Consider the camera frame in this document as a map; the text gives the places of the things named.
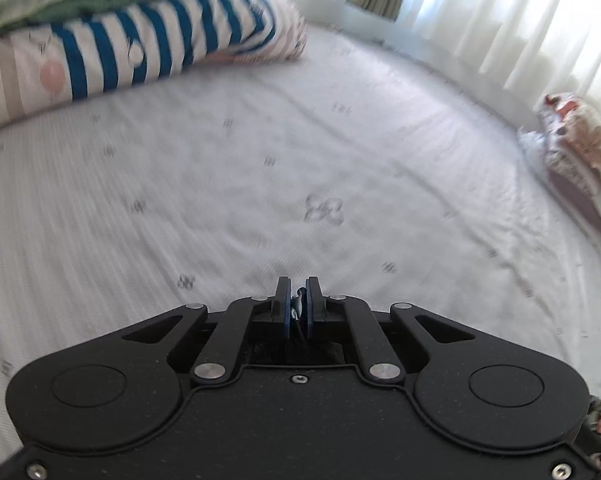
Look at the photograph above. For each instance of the white lower pillow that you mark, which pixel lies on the white lower pillow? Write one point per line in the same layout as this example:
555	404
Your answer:
564	173

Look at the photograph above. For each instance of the white floral bed sheet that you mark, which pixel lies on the white floral bed sheet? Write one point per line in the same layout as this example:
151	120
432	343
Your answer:
352	164

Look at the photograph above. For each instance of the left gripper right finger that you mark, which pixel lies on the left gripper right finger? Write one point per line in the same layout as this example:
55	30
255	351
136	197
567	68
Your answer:
376	359

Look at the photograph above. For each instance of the striped bolster pillow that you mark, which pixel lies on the striped bolster pillow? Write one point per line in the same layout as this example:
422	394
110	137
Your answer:
54	64

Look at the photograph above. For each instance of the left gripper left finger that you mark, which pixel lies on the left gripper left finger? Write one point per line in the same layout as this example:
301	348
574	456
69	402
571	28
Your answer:
237	331

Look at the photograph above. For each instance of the white sheer curtain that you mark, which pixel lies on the white sheer curtain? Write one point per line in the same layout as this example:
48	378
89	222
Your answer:
523	49

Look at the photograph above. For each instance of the floral top pillow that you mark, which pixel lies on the floral top pillow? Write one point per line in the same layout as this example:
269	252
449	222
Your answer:
575	124

